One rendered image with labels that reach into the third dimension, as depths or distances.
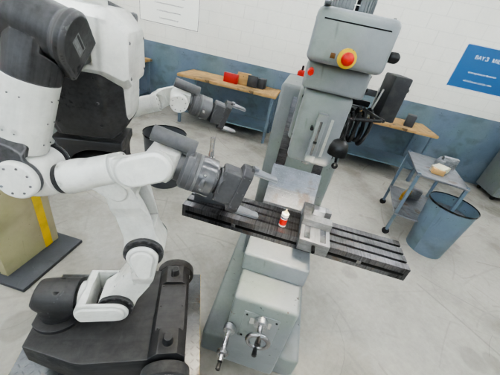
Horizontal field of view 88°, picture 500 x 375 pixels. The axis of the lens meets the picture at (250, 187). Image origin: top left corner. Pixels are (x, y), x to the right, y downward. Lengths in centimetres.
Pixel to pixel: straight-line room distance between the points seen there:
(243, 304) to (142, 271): 53
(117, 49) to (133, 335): 113
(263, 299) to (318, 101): 93
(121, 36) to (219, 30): 502
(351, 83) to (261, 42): 447
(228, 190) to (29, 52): 41
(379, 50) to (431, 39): 472
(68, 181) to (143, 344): 90
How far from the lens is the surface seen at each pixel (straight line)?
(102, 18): 69
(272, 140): 169
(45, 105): 62
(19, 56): 60
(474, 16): 591
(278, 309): 136
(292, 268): 138
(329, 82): 110
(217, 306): 191
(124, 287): 125
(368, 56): 101
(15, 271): 256
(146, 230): 101
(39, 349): 147
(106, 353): 139
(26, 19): 59
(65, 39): 57
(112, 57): 70
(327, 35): 99
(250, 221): 143
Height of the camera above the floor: 179
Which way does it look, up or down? 31 degrees down
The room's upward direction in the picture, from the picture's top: 12 degrees clockwise
